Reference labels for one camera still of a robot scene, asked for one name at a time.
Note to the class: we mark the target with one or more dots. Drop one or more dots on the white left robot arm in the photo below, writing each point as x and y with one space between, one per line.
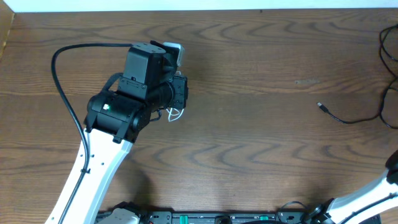
151 82

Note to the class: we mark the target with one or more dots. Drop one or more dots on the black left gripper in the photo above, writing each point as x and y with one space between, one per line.
180 91

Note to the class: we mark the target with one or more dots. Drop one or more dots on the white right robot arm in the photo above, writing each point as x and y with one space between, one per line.
376 197

